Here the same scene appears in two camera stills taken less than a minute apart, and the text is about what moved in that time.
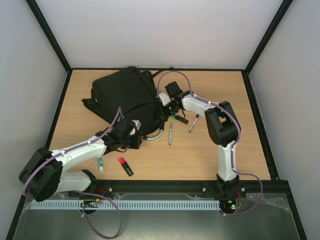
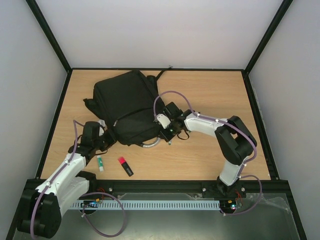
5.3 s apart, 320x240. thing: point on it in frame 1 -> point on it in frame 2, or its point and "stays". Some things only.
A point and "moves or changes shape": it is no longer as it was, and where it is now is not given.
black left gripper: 137,144 -> 112,138
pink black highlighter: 124,163 stays
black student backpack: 132,92 moves or changes shape
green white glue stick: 100,164 stays
